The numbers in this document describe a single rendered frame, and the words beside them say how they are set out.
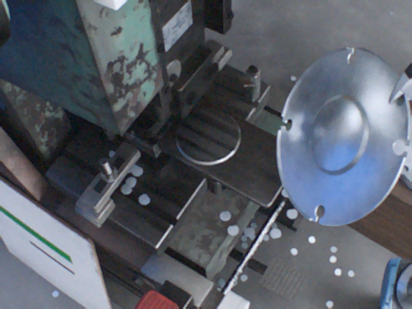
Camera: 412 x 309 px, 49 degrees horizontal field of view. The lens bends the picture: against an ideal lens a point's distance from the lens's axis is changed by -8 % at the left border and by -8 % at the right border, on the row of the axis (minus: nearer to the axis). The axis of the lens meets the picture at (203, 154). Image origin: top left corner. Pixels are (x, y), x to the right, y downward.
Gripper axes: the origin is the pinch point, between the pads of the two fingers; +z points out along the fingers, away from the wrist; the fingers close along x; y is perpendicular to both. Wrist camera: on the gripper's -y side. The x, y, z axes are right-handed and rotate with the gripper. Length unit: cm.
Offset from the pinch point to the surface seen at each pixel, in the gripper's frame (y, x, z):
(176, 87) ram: -16.7, -15.8, 24.7
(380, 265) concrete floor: 7, 94, 53
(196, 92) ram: -18.2, -9.8, 25.7
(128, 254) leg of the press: -6, -3, 62
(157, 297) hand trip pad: 8, -10, 50
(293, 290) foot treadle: 6, 57, 67
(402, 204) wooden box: -2, 71, 29
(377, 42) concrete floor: -83, 128, 18
